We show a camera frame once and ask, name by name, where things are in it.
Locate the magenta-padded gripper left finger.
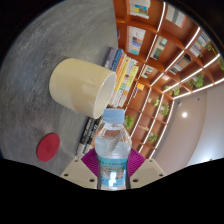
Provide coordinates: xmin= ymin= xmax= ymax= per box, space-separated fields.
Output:
xmin=59 ymin=148 xmax=101 ymax=190

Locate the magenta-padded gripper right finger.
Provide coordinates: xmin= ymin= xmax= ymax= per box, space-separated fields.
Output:
xmin=128 ymin=148 xmax=167 ymax=190

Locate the clear blue-capped water bottle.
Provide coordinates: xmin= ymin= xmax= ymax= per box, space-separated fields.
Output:
xmin=94 ymin=107 xmax=133 ymax=191

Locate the flat round red coaster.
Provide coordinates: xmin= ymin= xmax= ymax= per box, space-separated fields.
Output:
xmin=36 ymin=132 xmax=61 ymax=163

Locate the cream ceramic cup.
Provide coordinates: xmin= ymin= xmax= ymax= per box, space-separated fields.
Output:
xmin=48 ymin=57 xmax=118 ymax=120

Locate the colourful book stack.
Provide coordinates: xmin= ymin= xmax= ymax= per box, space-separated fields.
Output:
xmin=101 ymin=46 xmax=140 ymax=108

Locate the wooden shelf unit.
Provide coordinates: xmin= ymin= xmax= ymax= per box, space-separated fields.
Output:
xmin=112 ymin=0 xmax=224 ymax=160

